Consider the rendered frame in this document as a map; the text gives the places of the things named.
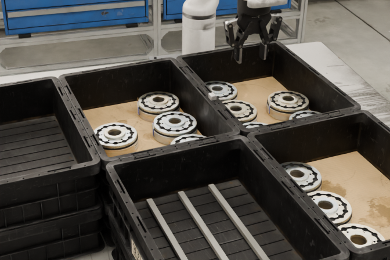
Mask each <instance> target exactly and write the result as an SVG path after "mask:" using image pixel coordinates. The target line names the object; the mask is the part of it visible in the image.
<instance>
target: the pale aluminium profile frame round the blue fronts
mask: <svg viewBox="0 0 390 260"><path fill-rule="evenodd" d="M148 2H149V5H151V6H149V22H147V23H148V24H143V23H131V24H125V26H119V27H107V28H96V29H88V30H77V31H65V32H53V33H47V34H35V35H31V33H28V34H18V36H16V37H5V38H0V53H1V52H2V51H3V50H4V49H5V48H11V47H17V46H29V45H39V44H51V43H57V42H68V41H80V40H86V39H98V38H109V37H120V36H127V35H139V36H140V38H141V40H142V41H143V43H144V45H145V47H146V48H147V52H145V53H137V54H131V55H121V56H110V57H100V58H94V59H83V60H73V61H66V62H56V63H45V64H35V65H29V66H18V67H6V66H4V65H3V64H1V62H0V77H3V76H9V75H19V74H29V73H40V72H46V71H56V70H66V69H72V68H82V67H92V66H102V65H108V64H118V63H129V62H139V61H145V60H149V56H161V55H172V54H178V53H182V49H175V50H166V49H164V48H163V47H162V46H161V39H162V38H163V36H164V35H165V34H166V33H168V32H169V31H178V30H182V19H174V21H168V22H161V13H163V5H161V4H163V0H148ZM307 7H308V0H298V3H297V2H295V1H294V0H291V8H289V9H290V10H281V9H276V10H270V14H272V15H273V14H275V13H277V14H278V15H280V16H281V17H282V18H283V19H282V23H281V26H280V29H281V30H282V32H284V33H285V35H286V36H288V37H287V38H278V39H277V40H276V41H279V42H281V43H282V44H283V45H291V44H301V43H303V42H304V34H305V24H306V13H307ZM236 16H237V15H233V16H221V17H216V18H215V26H216V27H219V26H224V25H223V22H224V20H228V21H230V20H234V19H235V18H236ZM288 19H296V28H295V30H294V29H293V28H292V27H291V26H290V25H289V24H288V23H286V22H285V21H284V20H288Z"/></svg>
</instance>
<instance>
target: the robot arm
mask: <svg viewBox="0 0 390 260"><path fill-rule="evenodd" d="M218 3H219V0H186V1H185V2H184V4H183V10H182V55H186V54H191V53H198V52H205V51H209V50H214V49H215V18H216V8H217V6H218ZM285 4H287V0H237V16H236V18H235V19H234V20H230V21H228V20H224V22H223V25H224V29H225V37H226V43H227V44H229V45H230V46H231V47H232V48H233V47H234V59H235V60H236V62H238V64H240V63H242V59H243V48H242V47H243V44H244V42H245V40H247V38H248V36H249V35H252V34H259V36H260V38H261V41H262V42H260V48H259V57H260V58H261V59H262V60H265V59H266V57H267V56H268V50H269V44H270V42H272V41H276V40H277V37H278V35H279V31H280V26H281V23H282V19H283V18H282V17H281V16H280V15H278V14H277V13H275V14H273V15H272V14H270V10H271V6H279V5H285ZM269 22H271V25H270V29H269V33H268V31H267V29H266V26H267V25H268V23H269ZM236 24H237V25H238V26H239V28H238V30H237V32H236V37H235V39H234V32H233V30H235V25H236Z"/></svg>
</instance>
